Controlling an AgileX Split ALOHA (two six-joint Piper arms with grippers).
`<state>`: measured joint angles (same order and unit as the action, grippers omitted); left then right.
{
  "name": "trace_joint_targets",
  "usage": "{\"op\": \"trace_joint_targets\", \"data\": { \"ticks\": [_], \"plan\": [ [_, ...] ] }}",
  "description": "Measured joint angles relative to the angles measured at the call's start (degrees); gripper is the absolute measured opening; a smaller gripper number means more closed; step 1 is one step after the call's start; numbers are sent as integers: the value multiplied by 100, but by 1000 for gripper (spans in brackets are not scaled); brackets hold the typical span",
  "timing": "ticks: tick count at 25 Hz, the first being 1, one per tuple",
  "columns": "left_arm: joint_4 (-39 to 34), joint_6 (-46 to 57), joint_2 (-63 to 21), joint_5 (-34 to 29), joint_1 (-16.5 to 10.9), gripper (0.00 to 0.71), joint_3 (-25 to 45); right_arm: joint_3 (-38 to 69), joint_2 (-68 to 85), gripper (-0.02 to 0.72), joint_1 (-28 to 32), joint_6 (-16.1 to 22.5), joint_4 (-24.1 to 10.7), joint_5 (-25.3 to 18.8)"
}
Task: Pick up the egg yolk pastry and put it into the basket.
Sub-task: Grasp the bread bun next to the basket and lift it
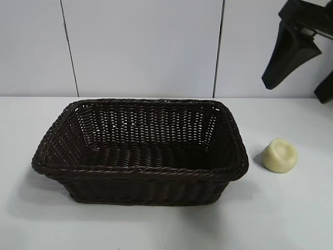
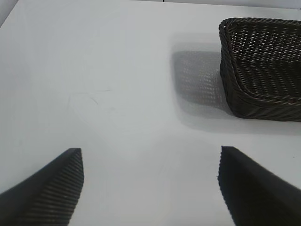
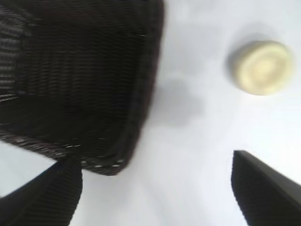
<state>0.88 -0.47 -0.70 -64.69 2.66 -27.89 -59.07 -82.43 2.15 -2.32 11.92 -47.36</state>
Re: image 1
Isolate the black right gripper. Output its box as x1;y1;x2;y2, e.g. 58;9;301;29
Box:
261;0;333;102

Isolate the pale yellow egg yolk pastry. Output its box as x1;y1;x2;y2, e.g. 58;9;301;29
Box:
261;137;299;173

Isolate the dark brown wicker basket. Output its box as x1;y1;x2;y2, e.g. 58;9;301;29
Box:
31;98;250;207

